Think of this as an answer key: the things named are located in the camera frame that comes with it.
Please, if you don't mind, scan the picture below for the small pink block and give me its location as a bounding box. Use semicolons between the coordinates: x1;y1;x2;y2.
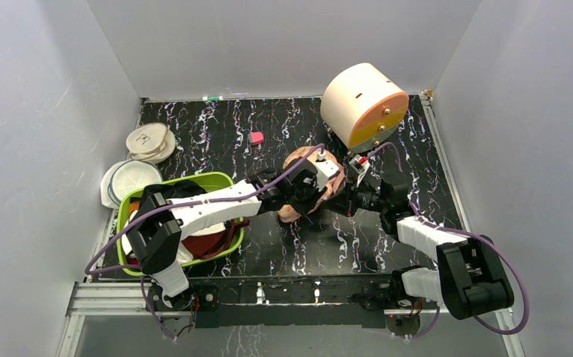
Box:
249;132;264;146

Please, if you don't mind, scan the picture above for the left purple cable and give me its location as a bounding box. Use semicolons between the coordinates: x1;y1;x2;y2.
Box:
85;143;327;341

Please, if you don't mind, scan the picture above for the white round mesh bag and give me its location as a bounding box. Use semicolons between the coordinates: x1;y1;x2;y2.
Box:
100;160;163;209

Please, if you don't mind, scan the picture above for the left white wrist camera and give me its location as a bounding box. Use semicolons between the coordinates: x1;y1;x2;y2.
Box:
313;150;342;190

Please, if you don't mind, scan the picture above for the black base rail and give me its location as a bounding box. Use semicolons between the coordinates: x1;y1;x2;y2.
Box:
144;274;423;335

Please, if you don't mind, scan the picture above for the small green white marker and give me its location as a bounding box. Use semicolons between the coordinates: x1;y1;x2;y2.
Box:
202;96;224;102

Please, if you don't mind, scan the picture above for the black garment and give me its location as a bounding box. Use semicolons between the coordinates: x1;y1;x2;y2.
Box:
129;180;207;204

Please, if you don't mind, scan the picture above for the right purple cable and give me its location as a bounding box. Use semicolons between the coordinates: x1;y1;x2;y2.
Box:
365;141;531;340

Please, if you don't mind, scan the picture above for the dark red bra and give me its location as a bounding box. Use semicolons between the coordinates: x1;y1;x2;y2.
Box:
177;219;249;264

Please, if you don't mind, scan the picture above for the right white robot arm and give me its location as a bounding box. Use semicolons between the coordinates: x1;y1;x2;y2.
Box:
327;179;514;320

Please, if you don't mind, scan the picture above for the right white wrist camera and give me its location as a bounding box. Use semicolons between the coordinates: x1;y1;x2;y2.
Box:
348;155;370;187

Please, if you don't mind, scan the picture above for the floral mesh laundry bag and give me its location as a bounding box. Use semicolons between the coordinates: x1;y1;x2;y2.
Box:
278;149;346;223

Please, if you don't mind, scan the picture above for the purple cable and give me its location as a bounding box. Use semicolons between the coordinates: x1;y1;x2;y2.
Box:
365;141;531;340
85;143;327;341

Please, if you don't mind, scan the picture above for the cream cylindrical drum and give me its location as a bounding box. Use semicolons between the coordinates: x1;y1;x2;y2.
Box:
320;62;409;153

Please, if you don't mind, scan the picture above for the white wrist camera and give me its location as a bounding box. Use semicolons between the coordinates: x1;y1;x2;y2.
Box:
348;155;370;187
313;150;342;190

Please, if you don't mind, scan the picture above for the green plastic basket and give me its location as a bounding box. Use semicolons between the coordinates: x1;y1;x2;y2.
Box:
115;172;244;277

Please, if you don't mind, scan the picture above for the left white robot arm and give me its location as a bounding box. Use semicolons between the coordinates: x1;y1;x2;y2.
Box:
121;159;340;309

